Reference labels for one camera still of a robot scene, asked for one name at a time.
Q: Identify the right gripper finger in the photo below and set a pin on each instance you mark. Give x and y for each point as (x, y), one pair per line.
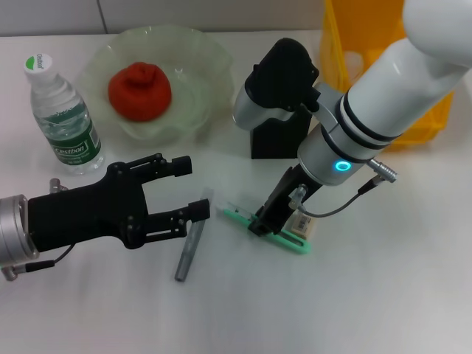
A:
(263, 225)

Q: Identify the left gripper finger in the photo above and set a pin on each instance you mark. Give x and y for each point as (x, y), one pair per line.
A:
(199, 209)
(182, 166)

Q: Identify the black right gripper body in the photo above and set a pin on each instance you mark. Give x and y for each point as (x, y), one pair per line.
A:
(284, 199)

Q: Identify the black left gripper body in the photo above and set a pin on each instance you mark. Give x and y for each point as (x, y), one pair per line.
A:
(85, 217)

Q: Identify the green utility knife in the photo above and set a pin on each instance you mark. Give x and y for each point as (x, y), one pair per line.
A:
(295, 245)

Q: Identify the clear water bottle green label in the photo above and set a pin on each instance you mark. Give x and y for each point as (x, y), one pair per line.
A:
(66, 121)

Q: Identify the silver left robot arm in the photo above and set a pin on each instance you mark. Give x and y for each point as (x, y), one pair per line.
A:
(14, 230)

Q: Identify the beige eraser with barcode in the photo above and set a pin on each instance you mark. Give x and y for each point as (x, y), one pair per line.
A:
(304, 225)

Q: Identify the black mesh pen holder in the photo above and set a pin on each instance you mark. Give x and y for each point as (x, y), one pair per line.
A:
(276, 140)

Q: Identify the green glass fruit plate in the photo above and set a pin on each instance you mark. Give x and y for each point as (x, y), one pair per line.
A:
(199, 92)

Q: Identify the grey metal rod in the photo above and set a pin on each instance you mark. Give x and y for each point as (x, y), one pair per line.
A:
(190, 250)

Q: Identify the yellow plastic bin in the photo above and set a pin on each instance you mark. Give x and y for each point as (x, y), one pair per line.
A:
(431, 125)

